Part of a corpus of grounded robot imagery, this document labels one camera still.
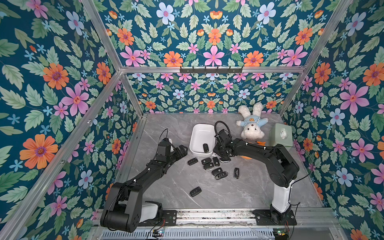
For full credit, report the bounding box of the aluminium front rail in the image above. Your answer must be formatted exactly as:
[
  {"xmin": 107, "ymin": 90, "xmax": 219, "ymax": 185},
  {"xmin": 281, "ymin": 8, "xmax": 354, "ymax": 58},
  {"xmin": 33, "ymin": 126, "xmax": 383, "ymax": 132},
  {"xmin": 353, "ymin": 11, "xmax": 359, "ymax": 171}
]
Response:
[{"xmin": 92, "ymin": 208, "xmax": 340, "ymax": 229}]

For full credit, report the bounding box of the orange plush toy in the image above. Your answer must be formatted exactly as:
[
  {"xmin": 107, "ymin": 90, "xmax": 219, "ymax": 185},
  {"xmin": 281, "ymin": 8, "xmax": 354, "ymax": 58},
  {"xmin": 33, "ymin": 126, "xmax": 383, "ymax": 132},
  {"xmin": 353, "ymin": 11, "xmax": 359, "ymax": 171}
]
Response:
[{"xmin": 237, "ymin": 141, "xmax": 267, "ymax": 160}]

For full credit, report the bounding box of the black car key front isolated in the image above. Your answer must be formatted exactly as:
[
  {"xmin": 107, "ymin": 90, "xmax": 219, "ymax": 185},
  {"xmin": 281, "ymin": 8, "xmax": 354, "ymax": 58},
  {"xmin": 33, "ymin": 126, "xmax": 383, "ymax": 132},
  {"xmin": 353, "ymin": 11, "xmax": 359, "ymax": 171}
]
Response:
[{"xmin": 190, "ymin": 187, "xmax": 202, "ymax": 198}]

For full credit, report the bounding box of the white plastic storage box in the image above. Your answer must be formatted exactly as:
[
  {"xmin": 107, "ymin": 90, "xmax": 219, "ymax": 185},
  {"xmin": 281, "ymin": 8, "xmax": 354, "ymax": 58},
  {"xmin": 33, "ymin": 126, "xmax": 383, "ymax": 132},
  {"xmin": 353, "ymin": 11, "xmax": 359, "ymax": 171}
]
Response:
[{"xmin": 189, "ymin": 124, "xmax": 216, "ymax": 157}]

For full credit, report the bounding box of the green tissue box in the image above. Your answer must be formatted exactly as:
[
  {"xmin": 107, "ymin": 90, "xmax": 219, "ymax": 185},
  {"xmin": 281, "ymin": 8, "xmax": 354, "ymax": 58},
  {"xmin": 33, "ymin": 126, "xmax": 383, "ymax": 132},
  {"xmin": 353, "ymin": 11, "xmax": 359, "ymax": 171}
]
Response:
[{"xmin": 269, "ymin": 123, "xmax": 293, "ymax": 147}]

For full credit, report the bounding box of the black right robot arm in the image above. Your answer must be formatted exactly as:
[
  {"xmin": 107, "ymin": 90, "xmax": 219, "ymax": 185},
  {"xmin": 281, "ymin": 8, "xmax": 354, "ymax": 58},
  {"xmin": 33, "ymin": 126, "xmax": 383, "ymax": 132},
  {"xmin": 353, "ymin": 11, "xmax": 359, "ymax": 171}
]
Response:
[{"xmin": 213, "ymin": 130, "xmax": 300, "ymax": 225}]

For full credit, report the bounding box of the black key with chrome trim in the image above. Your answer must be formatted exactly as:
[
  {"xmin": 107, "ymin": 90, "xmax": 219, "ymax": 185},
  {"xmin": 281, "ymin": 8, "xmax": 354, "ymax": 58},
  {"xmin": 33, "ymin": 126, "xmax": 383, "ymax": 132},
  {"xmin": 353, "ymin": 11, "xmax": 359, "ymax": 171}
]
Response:
[{"xmin": 215, "ymin": 172, "xmax": 228, "ymax": 180}]

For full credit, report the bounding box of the black car key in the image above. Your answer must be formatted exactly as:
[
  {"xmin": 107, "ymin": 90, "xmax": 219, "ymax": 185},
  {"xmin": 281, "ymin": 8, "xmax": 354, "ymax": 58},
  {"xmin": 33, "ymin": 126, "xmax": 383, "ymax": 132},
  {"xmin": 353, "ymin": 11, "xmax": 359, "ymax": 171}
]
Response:
[
  {"xmin": 201, "ymin": 158, "xmax": 212, "ymax": 165},
  {"xmin": 187, "ymin": 158, "xmax": 199, "ymax": 166},
  {"xmin": 213, "ymin": 157, "xmax": 220, "ymax": 167},
  {"xmin": 203, "ymin": 163, "xmax": 215, "ymax": 170},
  {"xmin": 234, "ymin": 168, "xmax": 240, "ymax": 179},
  {"xmin": 203, "ymin": 144, "xmax": 210, "ymax": 153},
  {"xmin": 212, "ymin": 168, "xmax": 223, "ymax": 176}
]

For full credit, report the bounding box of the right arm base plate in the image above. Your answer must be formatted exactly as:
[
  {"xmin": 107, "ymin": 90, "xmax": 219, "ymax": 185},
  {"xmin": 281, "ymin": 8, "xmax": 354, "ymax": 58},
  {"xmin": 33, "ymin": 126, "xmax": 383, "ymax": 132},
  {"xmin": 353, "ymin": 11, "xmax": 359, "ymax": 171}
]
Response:
[{"xmin": 252, "ymin": 209, "xmax": 297, "ymax": 226}]

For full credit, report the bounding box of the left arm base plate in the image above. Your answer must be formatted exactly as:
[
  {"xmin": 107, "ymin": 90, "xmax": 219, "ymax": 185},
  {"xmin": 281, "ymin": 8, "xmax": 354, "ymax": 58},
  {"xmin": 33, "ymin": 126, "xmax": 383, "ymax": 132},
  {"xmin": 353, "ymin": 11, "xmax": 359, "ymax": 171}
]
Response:
[{"xmin": 139, "ymin": 210, "xmax": 178, "ymax": 227}]

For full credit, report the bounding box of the black wall hook rail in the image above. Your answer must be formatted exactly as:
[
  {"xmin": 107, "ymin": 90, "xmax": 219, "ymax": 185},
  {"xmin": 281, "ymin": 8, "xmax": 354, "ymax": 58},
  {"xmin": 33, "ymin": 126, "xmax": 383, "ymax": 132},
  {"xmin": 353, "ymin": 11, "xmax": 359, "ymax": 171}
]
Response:
[{"xmin": 179, "ymin": 67, "xmax": 243, "ymax": 75}]

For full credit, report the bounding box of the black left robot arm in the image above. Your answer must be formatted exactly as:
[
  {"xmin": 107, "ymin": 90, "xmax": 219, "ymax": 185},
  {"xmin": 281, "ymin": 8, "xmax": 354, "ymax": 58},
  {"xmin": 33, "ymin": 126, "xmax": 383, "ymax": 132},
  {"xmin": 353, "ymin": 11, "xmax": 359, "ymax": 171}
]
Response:
[{"xmin": 100, "ymin": 138, "xmax": 188, "ymax": 233}]

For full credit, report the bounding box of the white plush bunny toy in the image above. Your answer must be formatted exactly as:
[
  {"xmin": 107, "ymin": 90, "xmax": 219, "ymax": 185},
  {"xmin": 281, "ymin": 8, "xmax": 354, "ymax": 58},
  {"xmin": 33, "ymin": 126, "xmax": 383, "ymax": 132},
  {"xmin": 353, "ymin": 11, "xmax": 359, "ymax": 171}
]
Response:
[{"xmin": 236, "ymin": 103, "xmax": 269, "ymax": 141}]

